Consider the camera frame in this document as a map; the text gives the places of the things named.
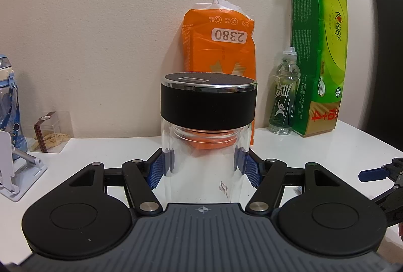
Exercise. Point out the clear plastic drink bottle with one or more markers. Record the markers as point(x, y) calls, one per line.
point(286, 82)

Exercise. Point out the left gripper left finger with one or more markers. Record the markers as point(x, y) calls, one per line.
point(140, 178)

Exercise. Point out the green tissue pack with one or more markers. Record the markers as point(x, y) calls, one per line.
point(320, 37)

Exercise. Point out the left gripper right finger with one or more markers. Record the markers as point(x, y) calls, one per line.
point(266, 176)

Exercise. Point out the blue kids water bottle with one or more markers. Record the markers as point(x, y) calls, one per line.
point(10, 109)

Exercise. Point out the person's right hand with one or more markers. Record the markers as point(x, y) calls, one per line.
point(400, 230)

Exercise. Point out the clear cookie box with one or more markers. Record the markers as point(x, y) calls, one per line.
point(51, 132)

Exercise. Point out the white phone stand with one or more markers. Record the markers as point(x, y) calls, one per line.
point(19, 170)

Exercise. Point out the orange tissue pack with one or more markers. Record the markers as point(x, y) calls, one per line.
point(218, 37)

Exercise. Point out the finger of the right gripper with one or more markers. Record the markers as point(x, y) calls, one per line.
point(373, 174)

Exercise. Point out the glass jar with black lid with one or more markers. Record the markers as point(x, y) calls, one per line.
point(206, 130)

